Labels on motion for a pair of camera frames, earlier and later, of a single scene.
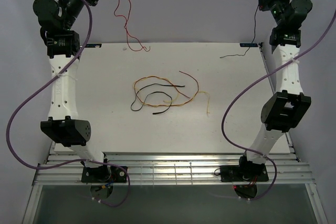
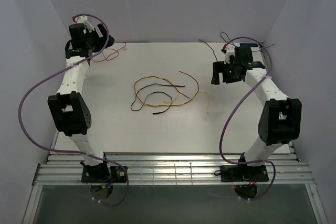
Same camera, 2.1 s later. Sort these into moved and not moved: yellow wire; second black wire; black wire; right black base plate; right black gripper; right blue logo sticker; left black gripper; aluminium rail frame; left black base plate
Moved: right black gripper; black wire; left black gripper
Not moved: yellow wire; right blue logo sticker; left black base plate; aluminium rail frame; second black wire; right black base plate
